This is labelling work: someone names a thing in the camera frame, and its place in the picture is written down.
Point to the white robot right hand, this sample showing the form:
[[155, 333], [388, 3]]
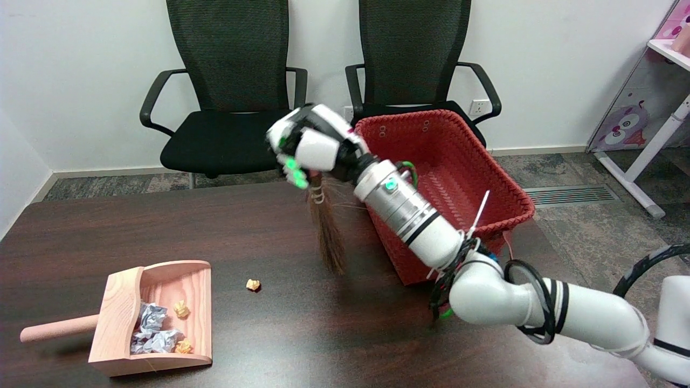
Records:
[[318, 148]]

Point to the small brown straw broom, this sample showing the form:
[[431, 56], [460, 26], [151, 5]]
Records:
[[329, 237]]

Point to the yellow paper ball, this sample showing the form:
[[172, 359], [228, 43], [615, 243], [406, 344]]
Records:
[[183, 346], [181, 309], [253, 284]]

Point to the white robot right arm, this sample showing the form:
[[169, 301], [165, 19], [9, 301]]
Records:
[[409, 210]]

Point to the wooden dustpan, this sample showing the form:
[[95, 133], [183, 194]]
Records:
[[183, 285]]

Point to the black mesh office chair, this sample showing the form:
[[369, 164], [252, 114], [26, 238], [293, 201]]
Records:
[[232, 140], [409, 48]]

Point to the red woven basket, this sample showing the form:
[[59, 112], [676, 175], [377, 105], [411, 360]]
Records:
[[463, 161]]

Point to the white zip tie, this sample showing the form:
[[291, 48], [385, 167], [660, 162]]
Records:
[[478, 213]]

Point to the metal floor vent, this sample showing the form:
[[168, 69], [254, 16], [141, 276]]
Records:
[[571, 195]]

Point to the white desk leg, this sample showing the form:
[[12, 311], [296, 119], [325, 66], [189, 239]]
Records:
[[666, 132]]

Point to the white wall socket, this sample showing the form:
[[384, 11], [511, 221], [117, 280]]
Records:
[[349, 113], [478, 107]]

